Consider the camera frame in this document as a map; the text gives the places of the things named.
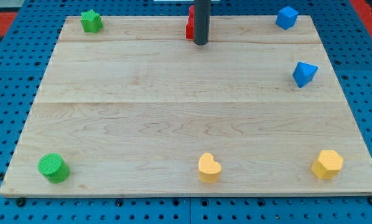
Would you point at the blue triangle block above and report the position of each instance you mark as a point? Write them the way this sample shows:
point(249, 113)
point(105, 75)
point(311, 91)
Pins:
point(304, 73)

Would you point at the wooden board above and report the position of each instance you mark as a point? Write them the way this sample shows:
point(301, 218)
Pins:
point(132, 108)

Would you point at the yellow heart block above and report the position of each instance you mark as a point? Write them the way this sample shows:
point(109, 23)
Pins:
point(209, 170)

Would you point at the red block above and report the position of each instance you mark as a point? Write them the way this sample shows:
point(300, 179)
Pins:
point(189, 28)

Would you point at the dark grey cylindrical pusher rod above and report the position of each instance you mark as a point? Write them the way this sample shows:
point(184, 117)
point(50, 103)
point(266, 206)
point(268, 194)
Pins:
point(201, 21)

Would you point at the green star block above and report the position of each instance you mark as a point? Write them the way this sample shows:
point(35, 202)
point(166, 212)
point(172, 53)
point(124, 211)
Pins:
point(91, 21)

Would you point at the blue cube block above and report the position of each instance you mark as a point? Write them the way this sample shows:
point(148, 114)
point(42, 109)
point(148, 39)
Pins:
point(286, 17)

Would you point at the green cylinder block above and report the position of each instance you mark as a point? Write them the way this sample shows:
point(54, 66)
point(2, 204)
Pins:
point(53, 167)

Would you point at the yellow hexagon block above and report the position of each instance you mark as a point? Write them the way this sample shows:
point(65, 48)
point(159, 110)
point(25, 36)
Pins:
point(327, 164)

